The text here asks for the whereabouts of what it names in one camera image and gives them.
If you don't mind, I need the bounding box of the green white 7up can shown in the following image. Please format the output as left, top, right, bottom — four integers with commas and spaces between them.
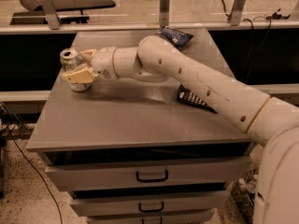
60, 48, 91, 92

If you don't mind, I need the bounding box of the right metal rail bracket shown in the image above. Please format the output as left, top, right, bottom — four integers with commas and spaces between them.
228, 0, 246, 26

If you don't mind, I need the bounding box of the clear plastic water bottle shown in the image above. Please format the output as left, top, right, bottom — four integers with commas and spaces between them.
246, 174, 258, 193

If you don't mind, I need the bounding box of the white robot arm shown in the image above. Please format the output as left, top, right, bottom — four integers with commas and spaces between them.
60, 35, 299, 224

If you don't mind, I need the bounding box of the black cable behind rail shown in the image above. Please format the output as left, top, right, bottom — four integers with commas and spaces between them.
218, 0, 292, 86

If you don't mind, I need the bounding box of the black background table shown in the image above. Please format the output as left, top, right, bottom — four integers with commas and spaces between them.
10, 0, 116, 25

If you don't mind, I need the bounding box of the black floor cable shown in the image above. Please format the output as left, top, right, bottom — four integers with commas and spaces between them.
0, 103, 64, 224

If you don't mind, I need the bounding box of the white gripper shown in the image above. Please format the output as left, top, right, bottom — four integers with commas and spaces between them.
61, 47, 119, 84

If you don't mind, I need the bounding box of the blue chip bag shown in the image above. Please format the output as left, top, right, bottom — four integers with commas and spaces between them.
156, 26, 193, 50

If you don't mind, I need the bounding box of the middle grey drawer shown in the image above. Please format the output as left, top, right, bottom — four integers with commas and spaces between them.
70, 190, 229, 217

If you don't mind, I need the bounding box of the black wire basket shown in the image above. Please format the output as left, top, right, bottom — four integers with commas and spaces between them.
231, 169, 258, 224

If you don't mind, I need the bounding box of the bottom grey drawer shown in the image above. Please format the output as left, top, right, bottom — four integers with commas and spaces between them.
86, 209, 214, 224

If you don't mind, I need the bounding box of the top grey drawer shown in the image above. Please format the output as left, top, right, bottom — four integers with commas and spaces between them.
46, 156, 251, 191

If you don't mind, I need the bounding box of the middle metal rail bracket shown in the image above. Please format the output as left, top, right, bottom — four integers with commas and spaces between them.
159, 0, 170, 27

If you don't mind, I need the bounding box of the left metal rail bracket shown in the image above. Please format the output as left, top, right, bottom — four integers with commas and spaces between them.
40, 0, 61, 30

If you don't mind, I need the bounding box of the black candy bar wrapper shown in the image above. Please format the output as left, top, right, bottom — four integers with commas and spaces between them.
177, 85, 216, 114

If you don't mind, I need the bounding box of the metal rail bracket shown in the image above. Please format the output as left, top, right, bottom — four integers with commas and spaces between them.
40, 0, 61, 30
159, 0, 170, 27
228, 0, 246, 26

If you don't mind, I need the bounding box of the grey drawer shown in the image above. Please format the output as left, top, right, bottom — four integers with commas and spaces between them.
86, 209, 214, 224
46, 156, 251, 191
70, 190, 229, 217

